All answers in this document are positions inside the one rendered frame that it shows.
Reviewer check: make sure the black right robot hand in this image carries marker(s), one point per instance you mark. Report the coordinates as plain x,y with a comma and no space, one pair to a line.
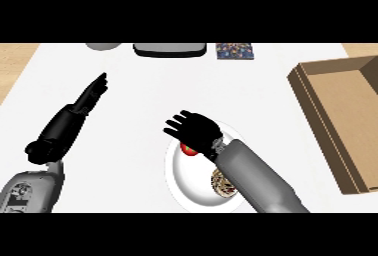
197,130

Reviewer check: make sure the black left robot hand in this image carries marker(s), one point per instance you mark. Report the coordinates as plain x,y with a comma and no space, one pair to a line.
90,94

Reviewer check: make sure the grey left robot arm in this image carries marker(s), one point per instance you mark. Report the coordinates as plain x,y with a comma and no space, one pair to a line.
52,140

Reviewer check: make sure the red tomato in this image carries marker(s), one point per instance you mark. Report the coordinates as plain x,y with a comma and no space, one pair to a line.
188,150

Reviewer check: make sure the white plate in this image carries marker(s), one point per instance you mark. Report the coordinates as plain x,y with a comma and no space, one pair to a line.
197,180

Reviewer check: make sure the colourful printed box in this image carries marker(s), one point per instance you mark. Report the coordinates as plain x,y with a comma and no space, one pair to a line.
235,51

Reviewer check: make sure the brown cardboard box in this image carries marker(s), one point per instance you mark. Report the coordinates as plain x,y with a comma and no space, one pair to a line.
340,123

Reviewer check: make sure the grey round bowl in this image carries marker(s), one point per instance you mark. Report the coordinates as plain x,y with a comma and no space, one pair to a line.
102,46

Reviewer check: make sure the brown patterned round food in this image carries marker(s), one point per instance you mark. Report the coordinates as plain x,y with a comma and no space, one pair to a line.
222,185

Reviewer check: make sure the grey and black appliance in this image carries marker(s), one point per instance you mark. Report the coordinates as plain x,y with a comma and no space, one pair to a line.
170,49

